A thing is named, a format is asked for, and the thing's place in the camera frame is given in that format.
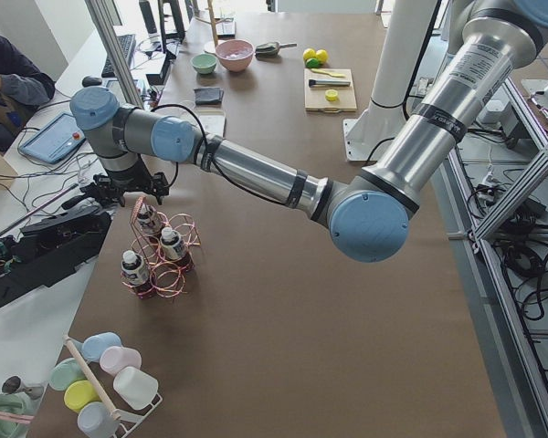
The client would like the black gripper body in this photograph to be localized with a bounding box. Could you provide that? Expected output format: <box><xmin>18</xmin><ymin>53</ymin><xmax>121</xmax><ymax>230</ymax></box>
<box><xmin>93</xmin><ymin>173</ymin><xmax>153</xmax><ymax>196</ymax></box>

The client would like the tea bottle two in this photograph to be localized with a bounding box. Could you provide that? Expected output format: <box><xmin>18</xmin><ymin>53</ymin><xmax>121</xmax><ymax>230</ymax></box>
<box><xmin>160</xmin><ymin>226</ymin><xmax>194</xmax><ymax>272</ymax></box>

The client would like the copper wire bottle basket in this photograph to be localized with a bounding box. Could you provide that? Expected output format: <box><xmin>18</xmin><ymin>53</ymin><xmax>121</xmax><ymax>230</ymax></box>
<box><xmin>121</xmin><ymin>196</ymin><xmax>201</xmax><ymax>299</ymax></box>

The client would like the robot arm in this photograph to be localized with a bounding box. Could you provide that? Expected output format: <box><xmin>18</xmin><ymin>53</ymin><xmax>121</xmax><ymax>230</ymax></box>
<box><xmin>70</xmin><ymin>1</ymin><xmax>548</xmax><ymax>263</ymax></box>

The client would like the tea bottle three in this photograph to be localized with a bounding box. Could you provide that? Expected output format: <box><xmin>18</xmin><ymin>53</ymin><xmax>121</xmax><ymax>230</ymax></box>
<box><xmin>136</xmin><ymin>203</ymin><xmax>164</xmax><ymax>238</ymax></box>

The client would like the tea bottle one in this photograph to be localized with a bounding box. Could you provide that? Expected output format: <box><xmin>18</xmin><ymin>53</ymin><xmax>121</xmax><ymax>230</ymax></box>
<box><xmin>121</xmin><ymin>250</ymin><xmax>154</xmax><ymax>299</ymax></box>

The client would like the blue teach pendant upper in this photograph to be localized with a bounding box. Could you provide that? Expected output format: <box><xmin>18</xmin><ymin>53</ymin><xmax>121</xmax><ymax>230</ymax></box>
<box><xmin>19</xmin><ymin>112</ymin><xmax>86</xmax><ymax>164</ymax></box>

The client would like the cream rabbit tray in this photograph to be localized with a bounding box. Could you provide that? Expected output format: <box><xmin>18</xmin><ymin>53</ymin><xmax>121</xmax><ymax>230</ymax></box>
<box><xmin>173</xmin><ymin>107</ymin><xmax>226</xmax><ymax>137</ymax></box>

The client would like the grey folded cloth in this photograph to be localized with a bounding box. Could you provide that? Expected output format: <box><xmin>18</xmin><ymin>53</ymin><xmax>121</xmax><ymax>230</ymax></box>
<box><xmin>194</xmin><ymin>87</ymin><xmax>224</xmax><ymax>106</ymax></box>

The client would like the green ceramic bowl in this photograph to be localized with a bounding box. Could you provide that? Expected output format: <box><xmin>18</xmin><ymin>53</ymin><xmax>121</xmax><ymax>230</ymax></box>
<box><xmin>191</xmin><ymin>53</ymin><xmax>217</xmax><ymax>75</ymax></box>

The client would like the black keyboard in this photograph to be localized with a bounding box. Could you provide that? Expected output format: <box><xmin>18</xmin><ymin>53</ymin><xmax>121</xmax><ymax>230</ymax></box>
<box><xmin>100</xmin><ymin>33</ymin><xmax>138</xmax><ymax>78</ymax></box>

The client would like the seated person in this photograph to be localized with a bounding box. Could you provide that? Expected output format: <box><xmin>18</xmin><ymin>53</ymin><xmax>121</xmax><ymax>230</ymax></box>
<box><xmin>0</xmin><ymin>36</ymin><xmax>55</xmax><ymax>152</ymax></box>

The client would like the blue plastic cup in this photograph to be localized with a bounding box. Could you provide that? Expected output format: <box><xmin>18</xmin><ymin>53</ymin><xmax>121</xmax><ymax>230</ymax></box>
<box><xmin>81</xmin><ymin>332</ymin><xmax>122</xmax><ymax>362</ymax></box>

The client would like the pink bowl of ice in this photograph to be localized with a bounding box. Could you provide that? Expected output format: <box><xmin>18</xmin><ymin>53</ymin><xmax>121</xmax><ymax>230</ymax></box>
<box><xmin>216</xmin><ymin>39</ymin><xmax>255</xmax><ymax>72</ymax></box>

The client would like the pink plastic cup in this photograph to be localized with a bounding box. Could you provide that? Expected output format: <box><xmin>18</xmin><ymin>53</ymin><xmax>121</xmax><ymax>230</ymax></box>
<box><xmin>99</xmin><ymin>346</ymin><xmax>142</xmax><ymax>376</ymax></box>

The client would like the wooden cup tree stand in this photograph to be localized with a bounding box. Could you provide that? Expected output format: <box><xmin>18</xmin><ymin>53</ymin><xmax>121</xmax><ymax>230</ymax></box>
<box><xmin>196</xmin><ymin>0</ymin><xmax>236</xmax><ymax>55</ymax></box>

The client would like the steel ice scoop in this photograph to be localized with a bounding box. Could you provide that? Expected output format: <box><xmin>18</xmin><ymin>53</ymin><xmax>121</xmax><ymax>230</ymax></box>
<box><xmin>255</xmin><ymin>41</ymin><xmax>298</xmax><ymax>57</ymax></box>

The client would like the wooden cutting board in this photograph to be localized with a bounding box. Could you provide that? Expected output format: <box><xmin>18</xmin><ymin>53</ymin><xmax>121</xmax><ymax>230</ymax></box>
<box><xmin>304</xmin><ymin>68</ymin><xmax>357</xmax><ymax>113</ymax></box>

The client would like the green plastic cup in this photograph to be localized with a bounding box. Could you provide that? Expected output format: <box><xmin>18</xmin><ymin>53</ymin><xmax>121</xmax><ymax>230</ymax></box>
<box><xmin>48</xmin><ymin>358</ymin><xmax>86</xmax><ymax>391</ymax></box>

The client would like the half lemon slice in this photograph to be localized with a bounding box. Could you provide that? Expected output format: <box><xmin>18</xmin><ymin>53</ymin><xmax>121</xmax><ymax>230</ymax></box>
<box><xmin>325</xmin><ymin>89</ymin><xmax>338</xmax><ymax>101</ymax></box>

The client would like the white plastic cup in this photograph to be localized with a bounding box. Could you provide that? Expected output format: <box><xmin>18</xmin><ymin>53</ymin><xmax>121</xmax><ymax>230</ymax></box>
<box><xmin>113</xmin><ymin>366</ymin><xmax>159</xmax><ymax>410</ymax></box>

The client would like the yellow plastic cup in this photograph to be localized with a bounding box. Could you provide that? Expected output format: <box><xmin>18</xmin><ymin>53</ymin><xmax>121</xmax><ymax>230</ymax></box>
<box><xmin>63</xmin><ymin>380</ymin><xmax>100</xmax><ymax>413</ymax></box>

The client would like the yellow lemon upper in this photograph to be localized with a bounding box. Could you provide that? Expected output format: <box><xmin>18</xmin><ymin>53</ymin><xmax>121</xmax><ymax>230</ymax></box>
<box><xmin>302</xmin><ymin>47</ymin><xmax>316</xmax><ymax>62</ymax></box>

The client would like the yellow plastic knife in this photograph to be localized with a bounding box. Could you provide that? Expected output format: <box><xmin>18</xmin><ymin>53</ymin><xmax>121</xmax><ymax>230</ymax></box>
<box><xmin>311</xmin><ymin>68</ymin><xmax>346</xmax><ymax>78</ymax></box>

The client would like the grey-blue plastic cup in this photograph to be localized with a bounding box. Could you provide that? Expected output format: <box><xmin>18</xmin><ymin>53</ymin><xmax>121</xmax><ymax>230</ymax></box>
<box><xmin>77</xmin><ymin>401</ymin><xmax>119</xmax><ymax>438</ymax></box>

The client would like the white cup rack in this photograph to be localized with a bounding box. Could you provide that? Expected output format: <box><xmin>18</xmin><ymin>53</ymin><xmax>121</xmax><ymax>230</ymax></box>
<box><xmin>63</xmin><ymin>336</ymin><xmax>163</xmax><ymax>437</ymax></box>

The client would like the aluminium frame post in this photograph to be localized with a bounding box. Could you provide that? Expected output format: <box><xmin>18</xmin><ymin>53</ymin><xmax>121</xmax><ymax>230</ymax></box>
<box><xmin>85</xmin><ymin>0</ymin><xmax>143</xmax><ymax>109</ymax></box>

